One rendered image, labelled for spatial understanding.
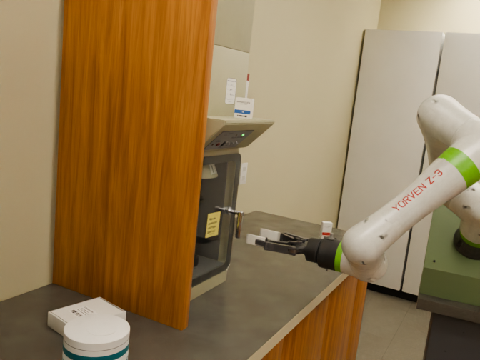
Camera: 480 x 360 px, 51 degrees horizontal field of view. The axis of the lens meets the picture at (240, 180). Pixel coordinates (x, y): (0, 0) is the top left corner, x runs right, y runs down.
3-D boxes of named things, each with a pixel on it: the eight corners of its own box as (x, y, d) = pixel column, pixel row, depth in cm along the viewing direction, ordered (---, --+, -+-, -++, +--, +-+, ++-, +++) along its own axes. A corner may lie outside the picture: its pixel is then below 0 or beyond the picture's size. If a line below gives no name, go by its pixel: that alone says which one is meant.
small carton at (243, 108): (233, 117, 152) (235, 96, 151) (236, 116, 157) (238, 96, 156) (250, 118, 151) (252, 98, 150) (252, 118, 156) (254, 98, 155)
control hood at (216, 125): (185, 151, 140) (188, 115, 138) (240, 146, 168) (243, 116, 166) (221, 158, 134) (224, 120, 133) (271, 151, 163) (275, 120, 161)
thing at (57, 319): (46, 326, 132) (47, 311, 131) (98, 309, 144) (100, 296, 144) (73, 343, 125) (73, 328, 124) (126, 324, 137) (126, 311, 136)
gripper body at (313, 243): (326, 236, 156) (298, 230, 160) (317, 242, 148) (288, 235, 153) (323, 260, 157) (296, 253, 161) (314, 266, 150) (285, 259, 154)
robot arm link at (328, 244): (332, 277, 147) (341, 269, 155) (337, 238, 145) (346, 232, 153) (312, 272, 150) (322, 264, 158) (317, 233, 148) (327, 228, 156)
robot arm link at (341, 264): (384, 291, 146) (393, 256, 150) (379, 276, 136) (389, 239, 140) (337, 279, 152) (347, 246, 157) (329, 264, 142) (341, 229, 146)
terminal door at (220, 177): (175, 294, 148) (187, 158, 141) (227, 268, 174) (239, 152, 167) (177, 295, 147) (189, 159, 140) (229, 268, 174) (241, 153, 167)
